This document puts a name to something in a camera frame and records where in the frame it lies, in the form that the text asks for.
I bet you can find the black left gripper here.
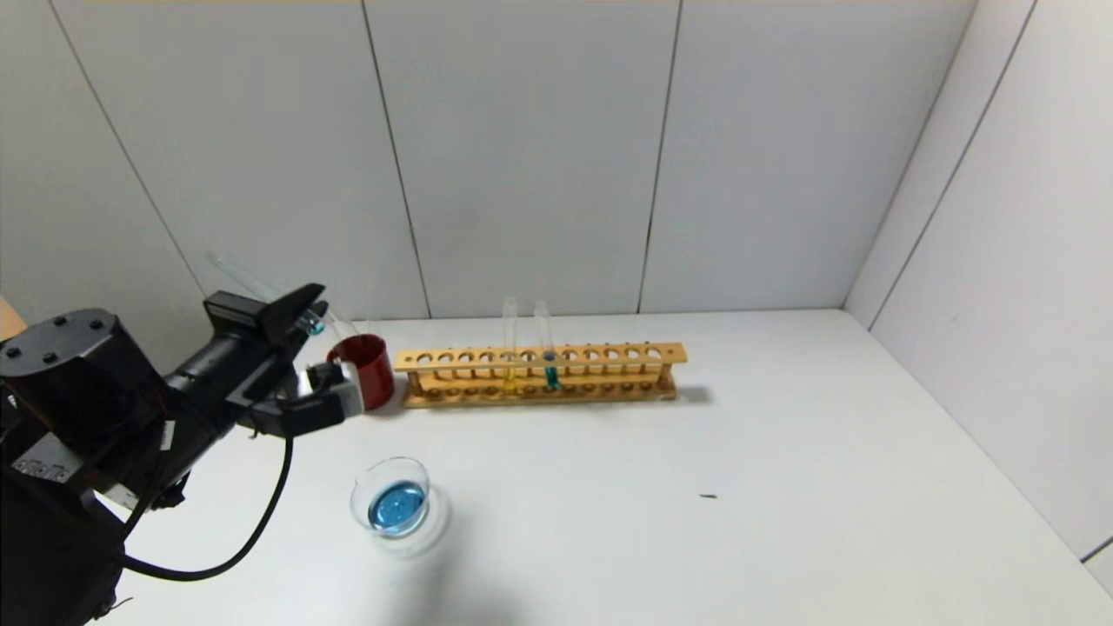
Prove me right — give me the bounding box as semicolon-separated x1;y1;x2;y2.
163;283;330;416

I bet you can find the test tube with teal-blue pigment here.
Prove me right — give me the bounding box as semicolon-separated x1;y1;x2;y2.
207;251;329;337
535;301;560;390

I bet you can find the test tube with yellow pigment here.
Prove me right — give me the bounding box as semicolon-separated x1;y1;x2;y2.
502;297;520;395

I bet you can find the wooden test tube rack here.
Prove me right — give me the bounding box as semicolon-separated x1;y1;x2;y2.
396;342;688;410

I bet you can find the dark red cup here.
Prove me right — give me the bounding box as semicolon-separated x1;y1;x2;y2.
328;334;397;412

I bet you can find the clear glass dish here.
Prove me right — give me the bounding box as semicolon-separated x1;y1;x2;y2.
350;456;450;555

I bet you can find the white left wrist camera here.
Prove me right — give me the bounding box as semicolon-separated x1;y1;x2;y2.
250;372;365;439

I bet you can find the thick black cable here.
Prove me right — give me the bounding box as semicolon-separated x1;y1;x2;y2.
120;435;295;583

